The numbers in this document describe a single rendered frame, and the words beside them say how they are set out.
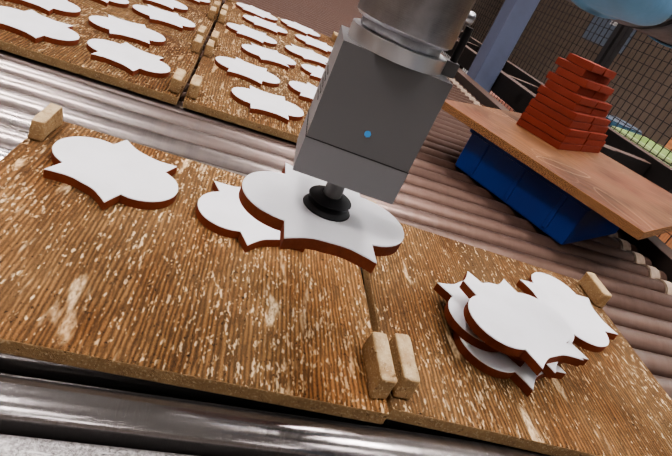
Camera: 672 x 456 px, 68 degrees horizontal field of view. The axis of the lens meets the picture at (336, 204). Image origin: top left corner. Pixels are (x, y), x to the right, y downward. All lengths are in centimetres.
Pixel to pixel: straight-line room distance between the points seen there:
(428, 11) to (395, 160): 11
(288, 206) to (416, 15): 18
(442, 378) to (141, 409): 28
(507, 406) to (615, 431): 14
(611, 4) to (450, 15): 11
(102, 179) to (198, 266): 15
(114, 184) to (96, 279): 14
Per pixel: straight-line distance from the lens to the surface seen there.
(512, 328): 58
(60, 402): 42
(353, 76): 36
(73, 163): 61
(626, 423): 68
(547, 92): 130
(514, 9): 237
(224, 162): 77
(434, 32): 35
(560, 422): 60
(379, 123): 37
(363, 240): 41
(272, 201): 41
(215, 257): 53
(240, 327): 47
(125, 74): 92
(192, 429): 42
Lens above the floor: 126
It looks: 26 degrees down
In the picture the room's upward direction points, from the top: 24 degrees clockwise
